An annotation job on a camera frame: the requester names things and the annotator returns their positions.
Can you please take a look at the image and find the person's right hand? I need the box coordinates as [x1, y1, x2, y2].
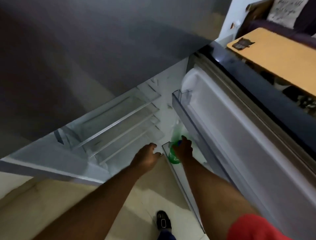
[172, 135, 194, 164]

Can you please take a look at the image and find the person's left hand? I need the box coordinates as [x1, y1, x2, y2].
[130, 143, 164, 174]

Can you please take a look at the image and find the green plastic bottle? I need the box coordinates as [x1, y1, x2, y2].
[167, 128, 188, 165]

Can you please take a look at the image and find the person's left forearm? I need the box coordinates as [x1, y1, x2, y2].
[33, 163, 149, 240]

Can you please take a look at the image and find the person's right forearm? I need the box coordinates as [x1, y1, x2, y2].
[181, 158, 260, 240]

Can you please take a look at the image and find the glass refrigerator shelf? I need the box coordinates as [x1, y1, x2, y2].
[84, 114, 161, 159]
[99, 126, 165, 166]
[73, 89, 161, 150]

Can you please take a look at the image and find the clear long door bin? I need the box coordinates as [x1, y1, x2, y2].
[172, 89, 224, 175]

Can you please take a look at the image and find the clear short door bin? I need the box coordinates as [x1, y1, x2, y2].
[161, 141, 206, 234]

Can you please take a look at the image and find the black and white shoe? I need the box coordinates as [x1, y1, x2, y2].
[156, 210, 172, 232]

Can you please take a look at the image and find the grey refrigerator door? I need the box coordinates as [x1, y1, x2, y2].
[172, 41, 316, 240]

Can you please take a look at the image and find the blue trouser leg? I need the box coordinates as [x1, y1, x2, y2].
[158, 229, 177, 240]

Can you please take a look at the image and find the person's red sleeve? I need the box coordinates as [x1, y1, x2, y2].
[226, 214, 293, 240]

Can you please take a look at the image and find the grey refrigerator body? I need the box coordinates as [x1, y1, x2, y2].
[0, 0, 233, 186]

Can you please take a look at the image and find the light wooden table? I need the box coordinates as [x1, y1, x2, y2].
[226, 27, 316, 97]

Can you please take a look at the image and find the dark purple sofa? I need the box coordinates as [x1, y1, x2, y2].
[237, 0, 316, 48]

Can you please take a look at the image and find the white printed cushion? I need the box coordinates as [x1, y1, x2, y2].
[266, 0, 309, 28]

